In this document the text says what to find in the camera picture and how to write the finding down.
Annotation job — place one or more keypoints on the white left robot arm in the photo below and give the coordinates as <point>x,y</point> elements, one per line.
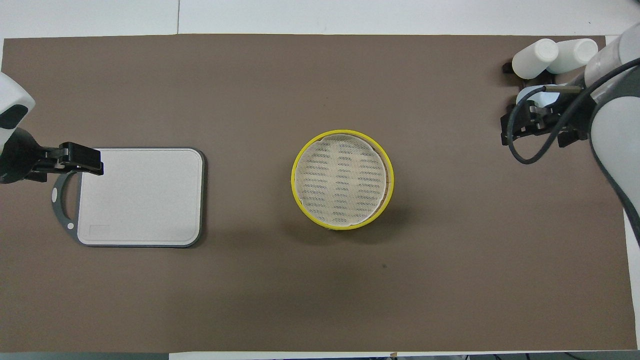
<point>12,107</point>

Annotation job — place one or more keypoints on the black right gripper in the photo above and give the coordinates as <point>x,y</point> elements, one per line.
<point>575,117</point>

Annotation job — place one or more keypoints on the yellow bamboo steamer basket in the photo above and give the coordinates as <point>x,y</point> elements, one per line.
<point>387,200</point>

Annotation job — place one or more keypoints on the plain white cup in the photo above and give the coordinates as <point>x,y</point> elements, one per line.
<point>534,59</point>

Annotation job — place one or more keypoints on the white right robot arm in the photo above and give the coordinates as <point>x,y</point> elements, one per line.
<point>615,130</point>

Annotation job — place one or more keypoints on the light blue cup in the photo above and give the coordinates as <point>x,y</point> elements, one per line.
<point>537,95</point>

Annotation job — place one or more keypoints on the grey cutting board dark rim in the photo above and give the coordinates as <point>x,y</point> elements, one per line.
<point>142,197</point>

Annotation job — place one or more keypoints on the brown table mat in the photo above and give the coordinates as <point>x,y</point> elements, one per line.
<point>320,290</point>

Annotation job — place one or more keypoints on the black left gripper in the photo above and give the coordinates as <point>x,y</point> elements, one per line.
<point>22,160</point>

